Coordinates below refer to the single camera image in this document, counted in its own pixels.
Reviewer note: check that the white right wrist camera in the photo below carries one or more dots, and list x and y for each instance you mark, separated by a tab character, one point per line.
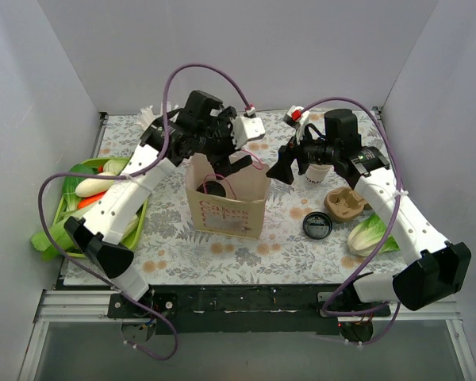
298	120

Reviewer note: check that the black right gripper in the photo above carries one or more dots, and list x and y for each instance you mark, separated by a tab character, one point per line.
290	153

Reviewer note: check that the white radish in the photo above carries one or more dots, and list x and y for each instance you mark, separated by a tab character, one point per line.
92	186

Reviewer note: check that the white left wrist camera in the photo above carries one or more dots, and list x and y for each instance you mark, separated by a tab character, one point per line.
247	127

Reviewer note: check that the floral patterned table mat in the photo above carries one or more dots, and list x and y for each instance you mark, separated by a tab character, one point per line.
170	251

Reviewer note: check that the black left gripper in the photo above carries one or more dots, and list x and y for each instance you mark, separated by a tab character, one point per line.
220	159

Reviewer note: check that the green white cabbage on table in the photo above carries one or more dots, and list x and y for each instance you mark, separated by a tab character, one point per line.
364	238

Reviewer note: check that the green plastic tray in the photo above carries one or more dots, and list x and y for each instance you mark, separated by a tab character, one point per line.
131	233

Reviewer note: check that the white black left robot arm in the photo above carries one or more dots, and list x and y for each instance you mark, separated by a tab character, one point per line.
163	146

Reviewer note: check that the orange carrot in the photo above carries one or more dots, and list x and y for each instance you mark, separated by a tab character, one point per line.
89	200

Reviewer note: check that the brown cardboard cup carrier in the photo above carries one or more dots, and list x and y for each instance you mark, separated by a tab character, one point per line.
345	204

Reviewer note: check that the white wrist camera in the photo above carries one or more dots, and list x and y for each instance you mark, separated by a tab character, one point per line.
298	120
247	127

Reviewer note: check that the black plastic cup lid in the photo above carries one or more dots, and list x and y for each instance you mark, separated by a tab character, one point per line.
212	188

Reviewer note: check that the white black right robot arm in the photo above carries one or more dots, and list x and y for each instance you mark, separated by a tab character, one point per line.
435	267

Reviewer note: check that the aluminium frame rail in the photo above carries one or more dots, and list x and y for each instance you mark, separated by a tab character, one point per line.
92	306

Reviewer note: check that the green bok choy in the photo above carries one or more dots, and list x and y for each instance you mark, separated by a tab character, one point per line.
70	183

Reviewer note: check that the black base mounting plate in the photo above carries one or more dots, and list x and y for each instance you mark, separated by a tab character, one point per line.
244	308

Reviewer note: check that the stack of white paper cups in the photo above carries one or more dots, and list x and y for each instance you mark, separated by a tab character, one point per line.
315	174

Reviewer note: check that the kraft paper cakes bag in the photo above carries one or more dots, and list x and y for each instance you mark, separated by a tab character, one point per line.
241	212

